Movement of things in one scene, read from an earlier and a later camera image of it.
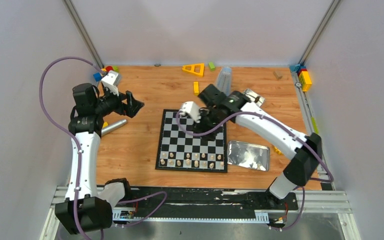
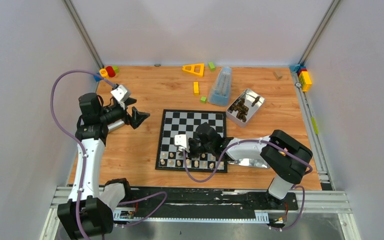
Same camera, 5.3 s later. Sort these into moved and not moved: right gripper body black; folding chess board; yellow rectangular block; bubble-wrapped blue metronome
Moved: right gripper body black
Not moved: folding chess board; bubble-wrapped blue metronome; yellow rectangular block
